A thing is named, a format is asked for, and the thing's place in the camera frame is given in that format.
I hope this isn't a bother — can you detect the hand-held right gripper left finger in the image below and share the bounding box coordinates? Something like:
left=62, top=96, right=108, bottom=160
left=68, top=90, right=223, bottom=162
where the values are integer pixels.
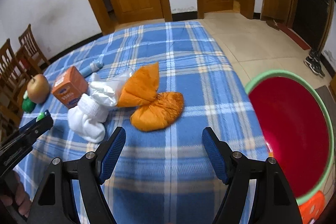
left=28, top=126, right=126, bottom=224

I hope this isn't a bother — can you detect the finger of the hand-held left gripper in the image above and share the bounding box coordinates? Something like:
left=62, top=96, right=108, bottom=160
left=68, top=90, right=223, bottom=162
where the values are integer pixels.
left=18, top=110, right=55, bottom=141

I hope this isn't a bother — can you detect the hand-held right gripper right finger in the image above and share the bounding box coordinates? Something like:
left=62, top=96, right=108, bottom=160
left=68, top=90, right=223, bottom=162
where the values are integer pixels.
left=202, top=127, right=301, bottom=224

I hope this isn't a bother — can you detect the white sock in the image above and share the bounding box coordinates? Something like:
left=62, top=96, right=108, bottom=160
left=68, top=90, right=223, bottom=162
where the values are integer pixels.
left=68, top=94, right=109, bottom=143

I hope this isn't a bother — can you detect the orange cardboard box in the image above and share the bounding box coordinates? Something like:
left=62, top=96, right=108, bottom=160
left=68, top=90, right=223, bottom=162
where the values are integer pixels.
left=52, top=67, right=88, bottom=109

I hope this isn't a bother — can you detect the orange puffy cloth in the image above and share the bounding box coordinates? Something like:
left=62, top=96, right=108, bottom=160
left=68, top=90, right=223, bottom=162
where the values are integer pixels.
left=119, top=61, right=184, bottom=132

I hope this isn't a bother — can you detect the white plastic bag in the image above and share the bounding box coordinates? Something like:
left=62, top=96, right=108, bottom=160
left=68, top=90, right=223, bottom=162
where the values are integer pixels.
left=89, top=68, right=135, bottom=109

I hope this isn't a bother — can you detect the blue and white tube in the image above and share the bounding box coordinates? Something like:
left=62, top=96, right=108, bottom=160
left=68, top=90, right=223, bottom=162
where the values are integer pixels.
left=79, top=59, right=103, bottom=77

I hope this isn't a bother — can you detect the red basin with green rim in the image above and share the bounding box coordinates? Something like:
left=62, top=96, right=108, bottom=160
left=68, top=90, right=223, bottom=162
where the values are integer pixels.
left=244, top=70, right=336, bottom=207

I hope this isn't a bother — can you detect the person's left hand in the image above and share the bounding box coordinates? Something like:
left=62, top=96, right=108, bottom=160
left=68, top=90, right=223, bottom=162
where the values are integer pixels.
left=12, top=174, right=32, bottom=217

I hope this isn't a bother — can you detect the green flower-shaped container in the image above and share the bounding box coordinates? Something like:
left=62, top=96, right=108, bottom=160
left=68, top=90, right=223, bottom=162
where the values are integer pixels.
left=22, top=94, right=36, bottom=112

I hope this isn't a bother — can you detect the apple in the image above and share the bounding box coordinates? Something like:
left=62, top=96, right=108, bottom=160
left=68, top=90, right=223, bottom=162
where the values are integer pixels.
left=27, top=74, right=51, bottom=104

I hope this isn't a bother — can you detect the wooden dining chair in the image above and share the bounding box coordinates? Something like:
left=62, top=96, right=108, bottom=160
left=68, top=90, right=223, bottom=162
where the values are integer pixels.
left=0, top=39, right=27, bottom=109
left=18, top=25, right=50, bottom=68

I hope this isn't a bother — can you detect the blue plaid blanket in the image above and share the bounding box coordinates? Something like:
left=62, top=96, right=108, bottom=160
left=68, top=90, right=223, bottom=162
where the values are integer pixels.
left=13, top=20, right=273, bottom=224

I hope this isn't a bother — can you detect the orange spotted stool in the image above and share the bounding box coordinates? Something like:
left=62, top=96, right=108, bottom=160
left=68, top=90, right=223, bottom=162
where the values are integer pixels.
left=298, top=190, right=325, bottom=224

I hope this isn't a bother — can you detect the grey floor mat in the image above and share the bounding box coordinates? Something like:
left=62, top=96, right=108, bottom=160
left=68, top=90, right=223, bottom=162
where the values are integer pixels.
left=314, top=85, right=335, bottom=107

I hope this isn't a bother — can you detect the black sneaker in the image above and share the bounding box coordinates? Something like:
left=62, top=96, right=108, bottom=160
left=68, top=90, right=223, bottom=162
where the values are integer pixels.
left=304, top=56, right=326, bottom=78
left=308, top=48, right=323, bottom=60

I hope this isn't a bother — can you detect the red doormat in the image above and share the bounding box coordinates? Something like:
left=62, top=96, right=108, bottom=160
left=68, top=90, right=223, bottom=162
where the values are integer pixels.
left=278, top=22, right=311, bottom=51

